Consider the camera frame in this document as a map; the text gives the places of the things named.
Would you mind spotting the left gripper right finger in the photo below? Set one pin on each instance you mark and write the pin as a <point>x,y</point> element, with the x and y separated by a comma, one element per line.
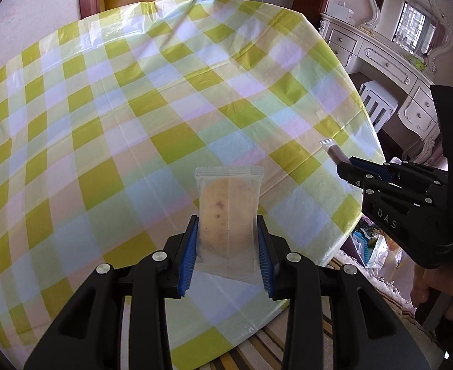
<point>333,314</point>

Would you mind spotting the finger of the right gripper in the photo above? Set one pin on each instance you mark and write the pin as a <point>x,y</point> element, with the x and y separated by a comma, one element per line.
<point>407,185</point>
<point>387,170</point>

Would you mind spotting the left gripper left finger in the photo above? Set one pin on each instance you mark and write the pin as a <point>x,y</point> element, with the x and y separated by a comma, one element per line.
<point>87,332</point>

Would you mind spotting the clear packet pale biscuit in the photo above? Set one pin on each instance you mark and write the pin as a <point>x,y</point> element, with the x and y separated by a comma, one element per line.
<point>227,242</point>

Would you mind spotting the purple bar clear packet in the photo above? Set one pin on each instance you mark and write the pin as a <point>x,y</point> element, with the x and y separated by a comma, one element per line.
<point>334,151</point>

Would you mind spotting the person right hand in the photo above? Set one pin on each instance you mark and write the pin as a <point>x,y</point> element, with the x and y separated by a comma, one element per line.
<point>440,279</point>

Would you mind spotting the white slatted stool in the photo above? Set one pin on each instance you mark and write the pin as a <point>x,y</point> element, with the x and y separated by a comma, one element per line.
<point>378,102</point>

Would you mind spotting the striped sofa cushion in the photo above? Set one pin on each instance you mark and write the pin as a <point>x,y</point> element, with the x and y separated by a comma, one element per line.
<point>264,350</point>

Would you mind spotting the white ornate dressing table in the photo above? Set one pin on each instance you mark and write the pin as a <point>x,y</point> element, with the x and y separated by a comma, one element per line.
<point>413,130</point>

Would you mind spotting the ornate white mirror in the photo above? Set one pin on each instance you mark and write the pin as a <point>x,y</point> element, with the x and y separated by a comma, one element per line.
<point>418,28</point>

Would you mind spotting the green checkered tablecloth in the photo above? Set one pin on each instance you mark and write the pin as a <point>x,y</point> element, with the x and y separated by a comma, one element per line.
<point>104,122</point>

